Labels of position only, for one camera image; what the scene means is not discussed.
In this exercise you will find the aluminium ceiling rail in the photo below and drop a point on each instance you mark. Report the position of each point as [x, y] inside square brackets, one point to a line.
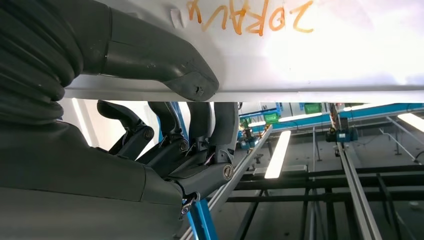
[246, 158]
[354, 192]

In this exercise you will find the blue steel shelf rack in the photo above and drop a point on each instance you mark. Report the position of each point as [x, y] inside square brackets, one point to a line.
[202, 222]

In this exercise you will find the black steel ceiling frame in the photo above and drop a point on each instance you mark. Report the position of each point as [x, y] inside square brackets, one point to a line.
[298, 184]

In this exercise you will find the overhead hoist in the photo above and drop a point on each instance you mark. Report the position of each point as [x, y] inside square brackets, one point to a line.
[248, 142]
[341, 134]

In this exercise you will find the blue overhead crane beam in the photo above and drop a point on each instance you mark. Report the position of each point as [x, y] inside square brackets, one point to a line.
[397, 108]

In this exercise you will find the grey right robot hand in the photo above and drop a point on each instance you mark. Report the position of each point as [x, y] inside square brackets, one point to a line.
[82, 185]

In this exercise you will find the green plastic crate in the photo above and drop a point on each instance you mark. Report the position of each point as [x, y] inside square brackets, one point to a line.
[313, 108]
[271, 118]

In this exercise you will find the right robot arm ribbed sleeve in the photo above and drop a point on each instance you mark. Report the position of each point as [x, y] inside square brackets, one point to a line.
[30, 66]

